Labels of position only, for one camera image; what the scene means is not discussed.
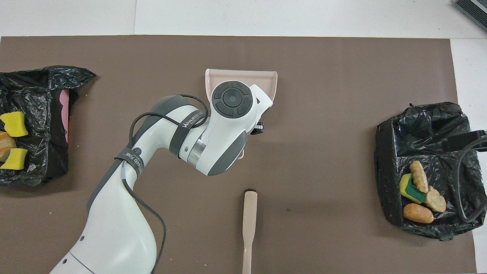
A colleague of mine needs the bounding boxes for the pink plastic bin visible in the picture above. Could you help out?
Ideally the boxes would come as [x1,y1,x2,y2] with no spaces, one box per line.
[59,89,70,143]

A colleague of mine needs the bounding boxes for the round pale pastry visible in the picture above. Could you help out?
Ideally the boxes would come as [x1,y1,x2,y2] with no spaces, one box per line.
[424,186,446,213]

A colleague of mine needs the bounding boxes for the elongated ridged pastry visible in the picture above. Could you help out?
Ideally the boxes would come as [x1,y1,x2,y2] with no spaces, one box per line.
[410,160,429,193]

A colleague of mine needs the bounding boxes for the yellow green scouring sponge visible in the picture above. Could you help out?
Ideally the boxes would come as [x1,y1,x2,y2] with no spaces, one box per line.
[399,173,426,204]

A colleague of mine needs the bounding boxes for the dark ribbed device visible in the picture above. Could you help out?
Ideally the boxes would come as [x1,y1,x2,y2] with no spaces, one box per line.
[454,0,487,33]

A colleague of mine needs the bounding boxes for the beige hand brush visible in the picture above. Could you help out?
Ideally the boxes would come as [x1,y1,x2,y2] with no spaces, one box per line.
[242,189,258,274]

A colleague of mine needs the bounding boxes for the black crumpled trash bag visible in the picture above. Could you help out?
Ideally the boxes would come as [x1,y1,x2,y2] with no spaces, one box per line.
[0,65,97,187]

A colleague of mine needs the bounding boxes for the brown bread roll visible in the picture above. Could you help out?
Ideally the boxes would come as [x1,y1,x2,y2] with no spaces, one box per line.
[403,203,434,224]

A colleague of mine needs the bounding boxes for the beige plastic dustpan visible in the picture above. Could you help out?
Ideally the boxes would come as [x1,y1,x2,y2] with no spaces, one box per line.
[205,68,278,159]

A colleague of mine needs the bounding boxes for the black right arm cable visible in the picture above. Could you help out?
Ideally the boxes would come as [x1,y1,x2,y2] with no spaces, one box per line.
[454,137,487,224]

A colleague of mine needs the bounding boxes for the brown table mat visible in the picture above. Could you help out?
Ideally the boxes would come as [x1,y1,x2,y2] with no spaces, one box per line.
[0,35,477,274]

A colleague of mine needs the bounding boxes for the yellow sponge piece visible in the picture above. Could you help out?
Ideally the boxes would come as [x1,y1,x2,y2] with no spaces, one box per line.
[0,112,29,138]
[0,148,29,170]

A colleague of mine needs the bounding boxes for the black bag lined bin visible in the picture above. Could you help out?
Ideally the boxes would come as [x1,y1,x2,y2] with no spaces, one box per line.
[374,102,487,241]

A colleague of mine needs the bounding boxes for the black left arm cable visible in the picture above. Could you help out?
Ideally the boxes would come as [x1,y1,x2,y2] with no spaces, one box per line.
[122,94,209,274]

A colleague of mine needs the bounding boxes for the striped croissant piece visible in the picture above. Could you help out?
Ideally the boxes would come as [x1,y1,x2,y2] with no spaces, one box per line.
[0,131,17,162]

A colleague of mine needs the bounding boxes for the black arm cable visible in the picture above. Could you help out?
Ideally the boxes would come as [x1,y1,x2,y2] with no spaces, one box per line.
[122,94,209,274]
[454,137,487,224]

